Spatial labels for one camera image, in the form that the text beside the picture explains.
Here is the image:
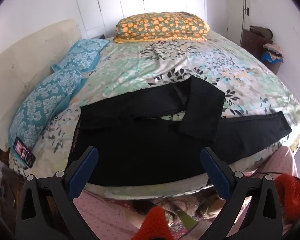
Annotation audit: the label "teal patterned pillow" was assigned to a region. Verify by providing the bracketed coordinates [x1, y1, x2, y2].
[8, 68, 82, 150]
[51, 38, 109, 73]

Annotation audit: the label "black smartphone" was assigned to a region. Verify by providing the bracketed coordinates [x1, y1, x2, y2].
[13, 137, 36, 168]

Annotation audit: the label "orange floral pillow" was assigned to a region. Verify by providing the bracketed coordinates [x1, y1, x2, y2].
[114, 11, 210, 43]

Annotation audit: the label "clothes pile on basket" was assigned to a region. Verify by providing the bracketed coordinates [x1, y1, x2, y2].
[261, 43, 284, 64]

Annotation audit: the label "floral bed sheet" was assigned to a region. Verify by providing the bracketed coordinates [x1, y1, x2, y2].
[8, 31, 300, 201]

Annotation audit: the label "red fuzzy sleeve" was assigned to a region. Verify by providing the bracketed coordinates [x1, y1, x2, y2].
[274, 173, 300, 232]

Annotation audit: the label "pink dotted pajama pants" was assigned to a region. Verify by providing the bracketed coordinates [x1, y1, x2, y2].
[73, 191, 145, 239]

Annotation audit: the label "dark wooden cabinet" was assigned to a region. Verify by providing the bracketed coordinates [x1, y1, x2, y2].
[240, 29, 281, 75]

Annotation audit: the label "teal patterned pillow near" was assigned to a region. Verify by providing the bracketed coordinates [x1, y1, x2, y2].
[8, 68, 82, 150]

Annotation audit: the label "olive folded cloth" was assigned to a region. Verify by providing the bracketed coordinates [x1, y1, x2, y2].
[249, 25, 274, 40]

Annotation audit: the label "teal patterned pillow far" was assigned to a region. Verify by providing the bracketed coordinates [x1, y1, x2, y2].
[51, 38, 109, 73]

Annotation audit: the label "black pants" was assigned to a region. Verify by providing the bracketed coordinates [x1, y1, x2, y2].
[68, 76, 291, 187]

